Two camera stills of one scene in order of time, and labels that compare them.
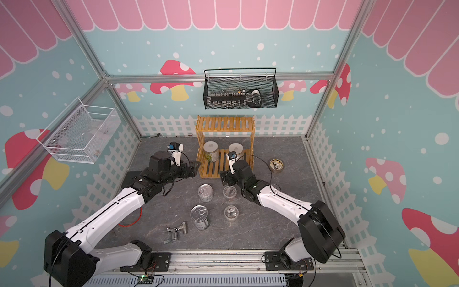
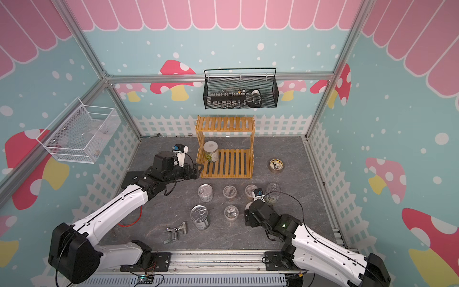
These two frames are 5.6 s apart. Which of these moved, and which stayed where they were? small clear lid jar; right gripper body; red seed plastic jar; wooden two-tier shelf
Moved: right gripper body
Stayed: wooden two-tier shelf; small clear lid jar; red seed plastic jar
